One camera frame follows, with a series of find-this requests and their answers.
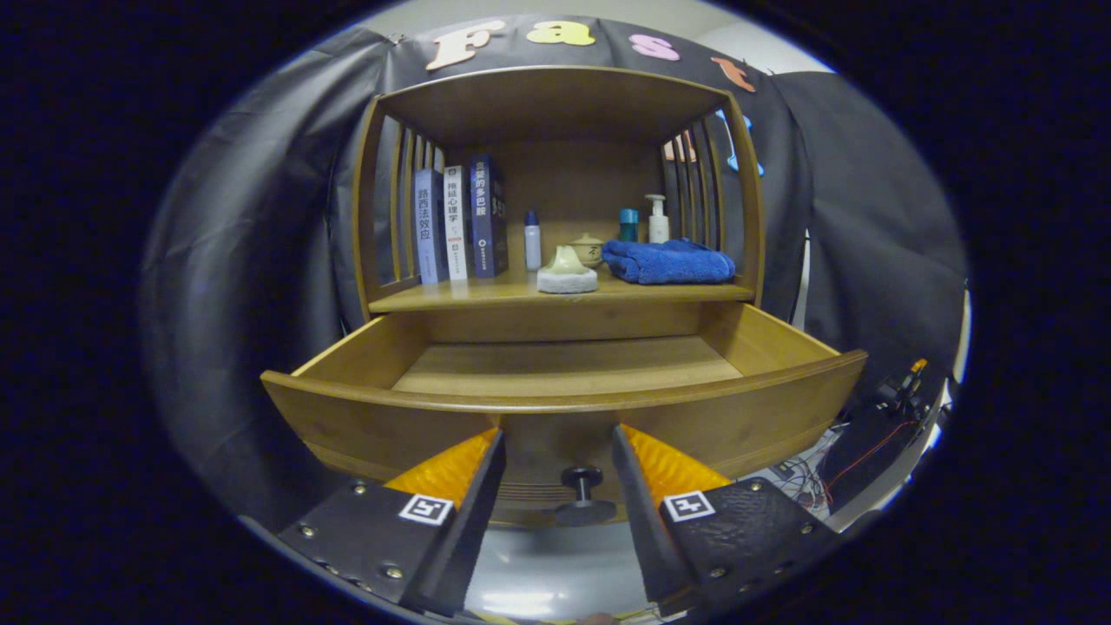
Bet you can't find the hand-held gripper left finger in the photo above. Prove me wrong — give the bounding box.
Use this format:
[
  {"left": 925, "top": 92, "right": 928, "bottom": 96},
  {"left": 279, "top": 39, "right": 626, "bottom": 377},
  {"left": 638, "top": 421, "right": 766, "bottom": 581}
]
[{"left": 276, "top": 427, "right": 507, "bottom": 617}]

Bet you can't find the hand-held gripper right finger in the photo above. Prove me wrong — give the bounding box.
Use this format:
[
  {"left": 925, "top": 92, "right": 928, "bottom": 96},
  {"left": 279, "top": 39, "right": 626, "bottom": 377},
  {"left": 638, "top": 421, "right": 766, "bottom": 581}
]
[{"left": 612, "top": 424, "right": 843, "bottom": 615}]

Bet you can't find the wooden drawer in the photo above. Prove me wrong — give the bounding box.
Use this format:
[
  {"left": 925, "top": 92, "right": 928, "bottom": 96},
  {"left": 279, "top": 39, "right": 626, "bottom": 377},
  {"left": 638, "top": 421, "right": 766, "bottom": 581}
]
[{"left": 260, "top": 302, "right": 869, "bottom": 529}]

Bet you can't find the wooden countertop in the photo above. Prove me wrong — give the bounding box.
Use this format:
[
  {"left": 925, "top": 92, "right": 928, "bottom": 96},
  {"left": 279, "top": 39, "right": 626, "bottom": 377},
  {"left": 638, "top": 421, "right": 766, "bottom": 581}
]
[{"left": 369, "top": 260, "right": 754, "bottom": 313}]

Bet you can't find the wooden cabinet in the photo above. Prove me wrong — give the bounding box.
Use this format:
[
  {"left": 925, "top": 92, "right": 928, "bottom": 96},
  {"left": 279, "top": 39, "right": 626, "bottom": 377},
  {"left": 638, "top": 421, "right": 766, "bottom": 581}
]
[{"left": 352, "top": 65, "right": 766, "bottom": 313}]

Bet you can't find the blue folded towel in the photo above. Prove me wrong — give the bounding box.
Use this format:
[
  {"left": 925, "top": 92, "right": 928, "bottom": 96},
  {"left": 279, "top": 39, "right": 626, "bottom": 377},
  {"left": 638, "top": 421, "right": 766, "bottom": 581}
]
[{"left": 602, "top": 239, "right": 737, "bottom": 286}]

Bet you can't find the orange and black tool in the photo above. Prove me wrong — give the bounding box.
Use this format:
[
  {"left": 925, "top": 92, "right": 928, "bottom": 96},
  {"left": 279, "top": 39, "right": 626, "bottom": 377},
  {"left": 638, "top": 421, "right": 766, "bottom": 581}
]
[{"left": 877, "top": 358, "right": 930, "bottom": 409}]

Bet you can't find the light blue book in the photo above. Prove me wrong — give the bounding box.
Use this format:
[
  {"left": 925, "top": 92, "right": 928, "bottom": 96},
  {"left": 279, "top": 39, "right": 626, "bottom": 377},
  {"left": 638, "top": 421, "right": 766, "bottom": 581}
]
[{"left": 413, "top": 168, "right": 448, "bottom": 286}]

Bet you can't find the white book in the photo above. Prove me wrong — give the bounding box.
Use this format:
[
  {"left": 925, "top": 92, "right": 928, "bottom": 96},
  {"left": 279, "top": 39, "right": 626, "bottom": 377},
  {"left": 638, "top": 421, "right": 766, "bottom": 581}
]
[{"left": 444, "top": 165, "right": 474, "bottom": 281}]

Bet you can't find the dark blue book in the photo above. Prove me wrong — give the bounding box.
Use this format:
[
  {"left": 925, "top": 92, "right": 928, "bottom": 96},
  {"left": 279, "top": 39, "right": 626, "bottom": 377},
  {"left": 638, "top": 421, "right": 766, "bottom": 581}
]
[{"left": 470, "top": 155, "right": 509, "bottom": 279}]

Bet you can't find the black backdrop cloth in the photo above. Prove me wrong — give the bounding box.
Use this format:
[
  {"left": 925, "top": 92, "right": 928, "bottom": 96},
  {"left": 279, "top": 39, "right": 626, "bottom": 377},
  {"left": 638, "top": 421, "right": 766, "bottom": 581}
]
[{"left": 139, "top": 13, "right": 969, "bottom": 530}]

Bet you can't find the bundle of coloured cables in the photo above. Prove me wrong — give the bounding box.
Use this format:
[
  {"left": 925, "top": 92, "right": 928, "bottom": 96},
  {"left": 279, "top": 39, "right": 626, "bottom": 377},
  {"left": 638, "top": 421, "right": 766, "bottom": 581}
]
[{"left": 768, "top": 447, "right": 838, "bottom": 517}]

